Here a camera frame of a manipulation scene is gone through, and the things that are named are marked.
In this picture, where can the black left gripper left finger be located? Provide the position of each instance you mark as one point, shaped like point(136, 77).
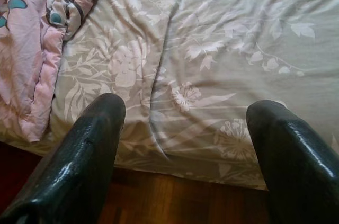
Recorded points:
point(74, 160)

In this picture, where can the beige floral bed sheet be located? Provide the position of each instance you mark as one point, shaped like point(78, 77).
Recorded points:
point(212, 49)

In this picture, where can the pink cartoon print blanket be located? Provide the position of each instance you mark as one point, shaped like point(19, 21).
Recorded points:
point(26, 62)

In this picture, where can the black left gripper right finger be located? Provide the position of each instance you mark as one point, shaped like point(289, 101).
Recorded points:
point(294, 160)

